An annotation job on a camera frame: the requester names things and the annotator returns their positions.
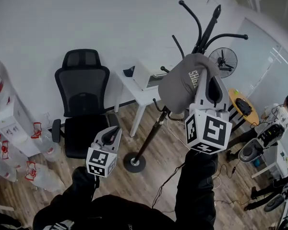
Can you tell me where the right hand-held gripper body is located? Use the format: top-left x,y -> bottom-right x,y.
184,103 -> 233,155

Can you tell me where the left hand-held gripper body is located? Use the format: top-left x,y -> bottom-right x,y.
85,141 -> 118,178

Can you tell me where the grey baseball cap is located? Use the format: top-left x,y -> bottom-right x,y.
157,53 -> 220,115

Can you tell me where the black metal coat rack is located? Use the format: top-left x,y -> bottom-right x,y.
123,0 -> 249,173

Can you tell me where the person's right forearm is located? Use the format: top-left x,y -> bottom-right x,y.
174,149 -> 218,230

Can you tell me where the person's left forearm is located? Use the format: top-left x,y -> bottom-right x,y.
33,166 -> 100,227

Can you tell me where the black bag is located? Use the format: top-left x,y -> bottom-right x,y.
235,97 -> 253,116

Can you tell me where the black standing fan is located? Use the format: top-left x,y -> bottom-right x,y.
208,47 -> 238,79

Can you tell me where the round wooden side table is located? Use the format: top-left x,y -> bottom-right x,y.
227,88 -> 260,134

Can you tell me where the grey round device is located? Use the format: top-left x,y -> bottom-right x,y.
238,138 -> 264,163
264,193 -> 286,212

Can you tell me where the black mesh office chair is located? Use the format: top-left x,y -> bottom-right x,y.
51,48 -> 120,160

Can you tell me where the white rectangular table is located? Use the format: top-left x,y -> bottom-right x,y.
114,66 -> 190,138

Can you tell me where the pile of clear water jugs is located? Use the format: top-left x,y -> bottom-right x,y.
0,122 -> 65,193

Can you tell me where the person's black top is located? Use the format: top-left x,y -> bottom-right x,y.
32,194 -> 178,230

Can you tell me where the white box appliance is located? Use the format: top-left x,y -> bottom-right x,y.
133,60 -> 170,92

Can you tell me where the white desk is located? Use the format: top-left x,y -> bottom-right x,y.
251,140 -> 288,179

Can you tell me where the white water dispenser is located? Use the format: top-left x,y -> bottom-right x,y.
0,97 -> 41,158

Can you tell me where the black fabric bundle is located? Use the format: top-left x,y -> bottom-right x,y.
0,209 -> 24,230

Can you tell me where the black floor cable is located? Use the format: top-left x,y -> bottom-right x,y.
216,163 -> 238,179

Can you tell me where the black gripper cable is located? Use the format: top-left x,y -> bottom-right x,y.
152,161 -> 187,209

